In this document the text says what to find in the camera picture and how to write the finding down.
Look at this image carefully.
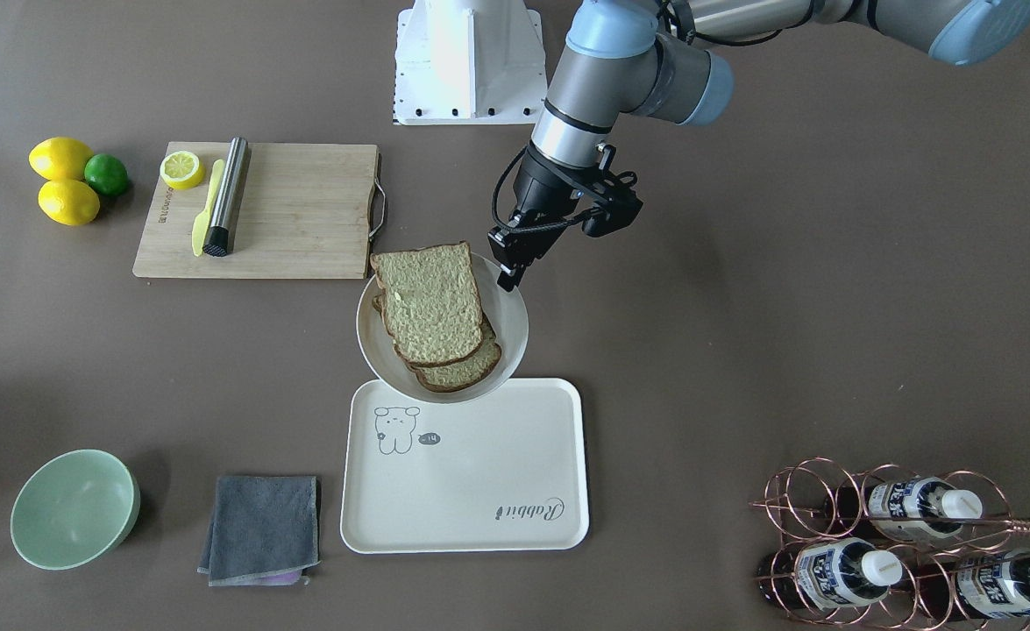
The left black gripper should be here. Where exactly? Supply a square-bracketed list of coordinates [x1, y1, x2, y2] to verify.
[489, 143, 643, 292]

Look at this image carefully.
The white round plate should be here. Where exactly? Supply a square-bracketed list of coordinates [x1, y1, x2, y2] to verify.
[355, 254, 529, 404]

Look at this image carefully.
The bread slice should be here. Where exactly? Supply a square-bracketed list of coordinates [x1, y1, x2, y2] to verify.
[371, 241, 483, 367]
[372, 293, 503, 393]

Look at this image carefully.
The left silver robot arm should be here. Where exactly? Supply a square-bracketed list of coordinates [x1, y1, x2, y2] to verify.
[489, 1, 1030, 292]

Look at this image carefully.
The cream rabbit tray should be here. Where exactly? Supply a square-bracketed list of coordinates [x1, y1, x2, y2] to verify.
[339, 377, 590, 554]

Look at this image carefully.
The bread slice on plate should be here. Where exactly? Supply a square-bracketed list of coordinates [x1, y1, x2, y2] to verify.
[372, 293, 503, 393]

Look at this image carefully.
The wooden cutting board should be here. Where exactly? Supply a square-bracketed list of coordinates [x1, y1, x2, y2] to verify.
[133, 143, 380, 280]

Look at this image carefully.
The steel muddler bar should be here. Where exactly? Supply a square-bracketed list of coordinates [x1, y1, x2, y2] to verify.
[202, 137, 251, 257]

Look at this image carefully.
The yellow plastic knife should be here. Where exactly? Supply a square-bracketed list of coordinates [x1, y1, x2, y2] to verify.
[191, 159, 225, 257]

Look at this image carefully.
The half lemon slice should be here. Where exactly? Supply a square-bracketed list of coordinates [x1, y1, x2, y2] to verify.
[160, 149, 205, 190]

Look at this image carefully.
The grey folded cloth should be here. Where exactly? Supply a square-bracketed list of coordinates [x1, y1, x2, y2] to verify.
[195, 475, 321, 587]

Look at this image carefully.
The green lime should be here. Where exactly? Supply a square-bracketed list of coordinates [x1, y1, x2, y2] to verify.
[83, 154, 131, 197]

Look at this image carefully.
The dark drink bottle front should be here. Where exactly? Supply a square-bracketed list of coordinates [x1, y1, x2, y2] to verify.
[755, 536, 904, 614]

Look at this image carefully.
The dark drink bottle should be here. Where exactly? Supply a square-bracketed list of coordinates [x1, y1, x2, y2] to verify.
[755, 536, 904, 614]
[913, 549, 1030, 622]
[822, 477, 984, 542]

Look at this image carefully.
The yellow lemon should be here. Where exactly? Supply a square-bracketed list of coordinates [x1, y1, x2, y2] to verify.
[27, 137, 95, 182]
[38, 179, 101, 226]

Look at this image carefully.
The dark drink bottle back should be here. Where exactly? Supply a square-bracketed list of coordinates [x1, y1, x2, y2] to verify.
[822, 477, 984, 542]

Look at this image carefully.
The green bowl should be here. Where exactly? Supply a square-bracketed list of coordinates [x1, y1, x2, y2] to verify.
[10, 449, 141, 571]

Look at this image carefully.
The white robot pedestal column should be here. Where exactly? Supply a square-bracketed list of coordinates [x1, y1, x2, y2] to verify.
[392, 1, 547, 125]

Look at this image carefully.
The copper wire bottle rack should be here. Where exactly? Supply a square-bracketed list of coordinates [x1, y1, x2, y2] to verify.
[756, 457, 1030, 630]

